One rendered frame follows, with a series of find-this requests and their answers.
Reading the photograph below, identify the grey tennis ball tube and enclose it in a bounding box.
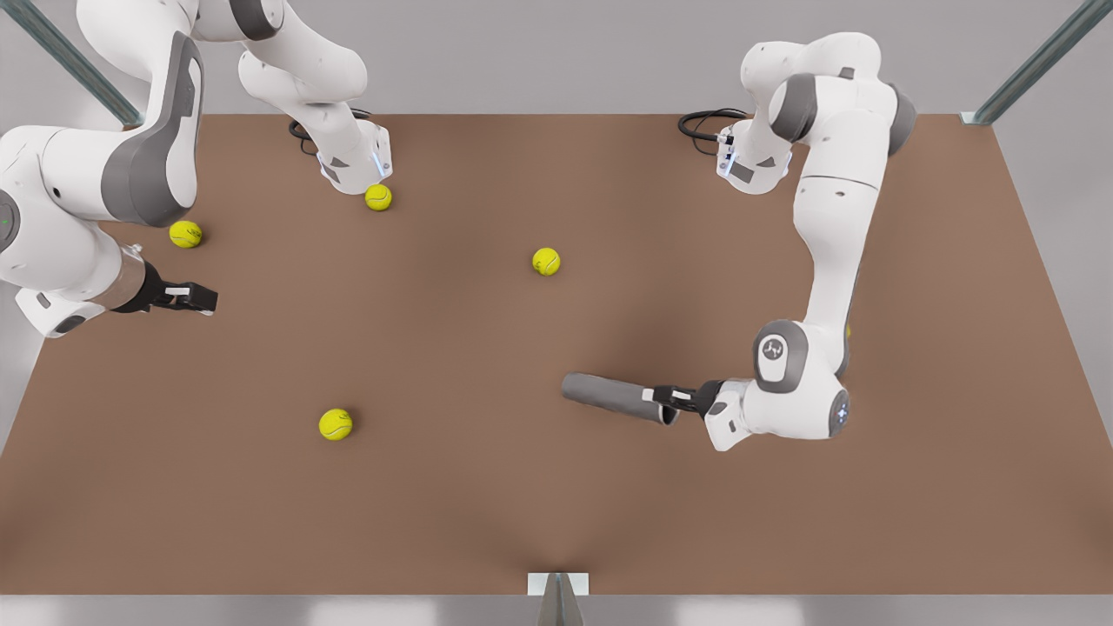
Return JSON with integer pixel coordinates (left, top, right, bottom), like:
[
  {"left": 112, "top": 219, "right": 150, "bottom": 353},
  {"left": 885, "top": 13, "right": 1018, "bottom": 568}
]
[{"left": 561, "top": 372, "right": 682, "bottom": 427}]

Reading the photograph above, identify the black cable loop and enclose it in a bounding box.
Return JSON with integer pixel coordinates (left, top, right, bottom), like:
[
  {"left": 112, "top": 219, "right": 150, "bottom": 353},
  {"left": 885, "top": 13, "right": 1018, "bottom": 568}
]
[
  {"left": 288, "top": 108, "right": 375, "bottom": 158},
  {"left": 677, "top": 108, "right": 750, "bottom": 158}
]

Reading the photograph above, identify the silver frame post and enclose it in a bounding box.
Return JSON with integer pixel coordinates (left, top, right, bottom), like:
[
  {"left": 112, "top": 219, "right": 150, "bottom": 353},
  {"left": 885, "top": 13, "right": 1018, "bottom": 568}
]
[
  {"left": 960, "top": 0, "right": 1113, "bottom": 127},
  {"left": 527, "top": 571, "right": 590, "bottom": 626},
  {"left": 0, "top": 0, "right": 145, "bottom": 128}
]

